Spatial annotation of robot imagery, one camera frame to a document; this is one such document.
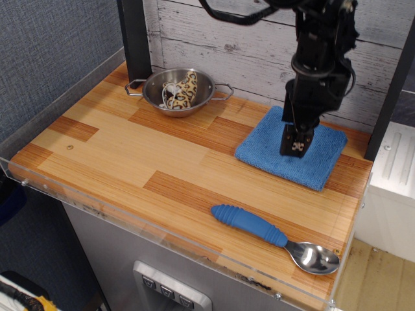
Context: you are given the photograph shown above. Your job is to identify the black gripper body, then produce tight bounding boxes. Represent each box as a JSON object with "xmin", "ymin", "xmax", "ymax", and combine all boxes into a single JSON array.
[{"xmin": 282, "ymin": 56, "xmax": 356, "ymax": 136}]

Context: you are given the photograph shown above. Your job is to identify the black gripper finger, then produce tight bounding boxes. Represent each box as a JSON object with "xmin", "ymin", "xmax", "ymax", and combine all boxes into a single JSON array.
[
  {"xmin": 302, "ymin": 129, "xmax": 314, "ymax": 156},
  {"xmin": 279, "ymin": 124, "xmax": 305, "ymax": 157}
]

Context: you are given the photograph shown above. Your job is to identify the blue cloth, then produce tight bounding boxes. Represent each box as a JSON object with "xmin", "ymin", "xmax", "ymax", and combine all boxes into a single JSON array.
[{"xmin": 235, "ymin": 106, "xmax": 348, "ymax": 191}]

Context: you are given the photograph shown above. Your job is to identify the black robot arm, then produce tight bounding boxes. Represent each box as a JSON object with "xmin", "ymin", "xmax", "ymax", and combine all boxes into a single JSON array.
[{"xmin": 269, "ymin": 1, "xmax": 359, "ymax": 158}]

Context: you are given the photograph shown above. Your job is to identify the white box with grooves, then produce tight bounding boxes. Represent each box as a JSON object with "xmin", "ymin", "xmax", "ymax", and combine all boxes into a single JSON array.
[{"xmin": 355, "ymin": 122, "xmax": 414, "ymax": 262}]

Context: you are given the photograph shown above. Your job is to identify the leopard print plush toy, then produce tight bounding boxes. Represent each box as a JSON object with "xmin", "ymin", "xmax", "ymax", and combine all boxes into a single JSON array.
[{"xmin": 159, "ymin": 71, "xmax": 198, "ymax": 110}]

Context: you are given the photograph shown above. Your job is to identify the clear acrylic table guard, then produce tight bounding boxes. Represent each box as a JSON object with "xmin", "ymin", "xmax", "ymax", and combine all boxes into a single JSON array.
[{"xmin": 1, "ymin": 51, "xmax": 372, "ymax": 310}]

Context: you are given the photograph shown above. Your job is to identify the silver dispenser button panel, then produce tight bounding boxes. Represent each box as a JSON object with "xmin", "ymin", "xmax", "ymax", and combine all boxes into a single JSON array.
[{"xmin": 133, "ymin": 260, "xmax": 213, "ymax": 310}]

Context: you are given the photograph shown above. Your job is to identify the silver toy fridge cabinet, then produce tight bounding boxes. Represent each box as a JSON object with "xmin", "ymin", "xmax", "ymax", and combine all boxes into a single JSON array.
[{"xmin": 64, "ymin": 204, "xmax": 293, "ymax": 310}]

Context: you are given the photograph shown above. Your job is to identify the yellow black object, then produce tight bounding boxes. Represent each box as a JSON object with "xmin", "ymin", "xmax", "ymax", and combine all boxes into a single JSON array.
[{"xmin": 1, "ymin": 271, "xmax": 58, "ymax": 310}]

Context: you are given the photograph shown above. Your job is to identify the black right frame post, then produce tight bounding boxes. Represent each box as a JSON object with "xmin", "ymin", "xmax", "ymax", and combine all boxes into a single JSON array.
[{"xmin": 364, "ymin": 20, "xmax": 414, "ymax": 161}]

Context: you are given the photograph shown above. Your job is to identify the black frame post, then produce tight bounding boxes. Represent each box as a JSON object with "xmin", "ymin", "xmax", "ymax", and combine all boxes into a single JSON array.
[
  {"xmin": 117, "ymin": 0, "xmax": 152, "ymax": 82},
  {"xmin": 364, "ymin": 20, "xmax": 414, "ymax": 161}
]

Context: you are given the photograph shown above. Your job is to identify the blue handled metal spoon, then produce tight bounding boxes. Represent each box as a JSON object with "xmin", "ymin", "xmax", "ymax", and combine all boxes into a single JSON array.
[{"xmin": 211, "ymin": 205, "xmax": 340, "ymax": 275}]

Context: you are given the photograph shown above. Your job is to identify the steel bowl with handles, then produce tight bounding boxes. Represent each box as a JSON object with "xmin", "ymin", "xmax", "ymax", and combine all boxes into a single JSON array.
[{"xmin": 124, "ymin": 68, "xmax": 234, "ymax": 118}]

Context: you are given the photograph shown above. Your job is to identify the black left frame post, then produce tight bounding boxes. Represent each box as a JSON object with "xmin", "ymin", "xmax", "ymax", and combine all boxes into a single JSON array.
[{"xmin": 117, "ymin": 0, "xmax": 152, "ymax": 82}]

